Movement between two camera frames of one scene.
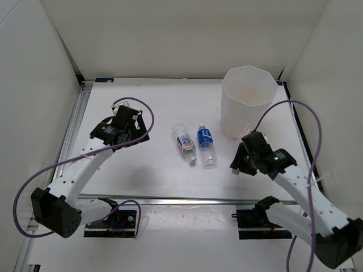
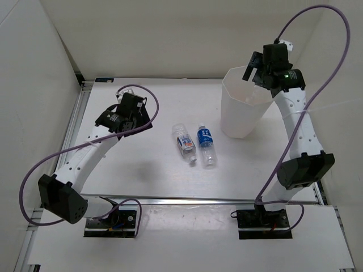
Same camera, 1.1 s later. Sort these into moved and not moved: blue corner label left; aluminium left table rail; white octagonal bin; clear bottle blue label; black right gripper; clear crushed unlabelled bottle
Moved: black right gripper; clear crushed unlabelled bottle
Not moved: aluminium left table rail; clear bottle blue label; blue corner label left; white octagonal bin
